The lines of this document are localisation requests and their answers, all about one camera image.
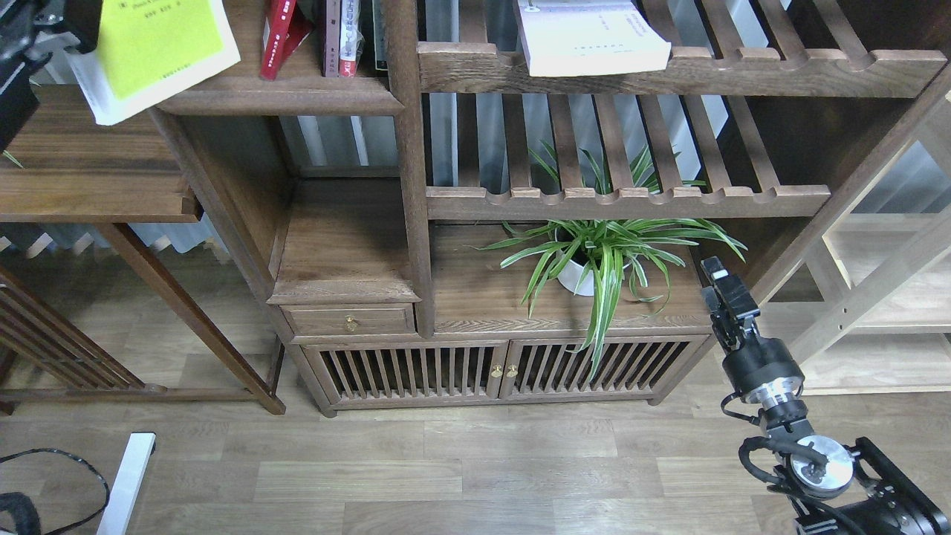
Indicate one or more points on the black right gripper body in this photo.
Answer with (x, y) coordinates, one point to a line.
(733, 311)

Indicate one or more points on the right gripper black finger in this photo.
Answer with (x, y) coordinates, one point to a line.
(717, 275)

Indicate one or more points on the yellow green book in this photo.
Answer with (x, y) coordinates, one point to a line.
(148, 51)

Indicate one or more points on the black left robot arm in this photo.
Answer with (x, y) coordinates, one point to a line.
(31, 31)

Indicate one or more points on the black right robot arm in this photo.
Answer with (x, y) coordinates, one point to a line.
(834, 489)

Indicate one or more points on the light wooden shelf unit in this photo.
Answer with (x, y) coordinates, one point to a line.
(882, 324)

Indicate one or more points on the white book on shelf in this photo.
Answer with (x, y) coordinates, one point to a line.
(588, 38)

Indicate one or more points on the right slatted cabinet door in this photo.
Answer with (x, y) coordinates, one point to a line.
(553, 370)

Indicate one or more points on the slatted cabinet door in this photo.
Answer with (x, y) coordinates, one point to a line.
(553, 370)
(373, 376)

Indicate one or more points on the green spider plant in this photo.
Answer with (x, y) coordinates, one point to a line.
(610, 253)

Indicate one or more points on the white plant pot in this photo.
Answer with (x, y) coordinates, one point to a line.
(576, 279)

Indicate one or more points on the left slatted cabinet door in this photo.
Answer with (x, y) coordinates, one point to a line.
(373, 376)

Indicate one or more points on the dark wooden bookshelf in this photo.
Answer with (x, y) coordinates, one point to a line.
(768, 119)

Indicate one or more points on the red white upright book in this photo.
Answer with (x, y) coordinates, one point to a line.
(351, 38)

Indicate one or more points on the white metal leg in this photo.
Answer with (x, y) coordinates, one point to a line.
(118, 513)

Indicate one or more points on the dark wooden side table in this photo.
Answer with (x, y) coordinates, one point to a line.
(74, 171)

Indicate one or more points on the dark slatted wooden rack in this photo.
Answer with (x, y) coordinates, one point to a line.
(36, 332)

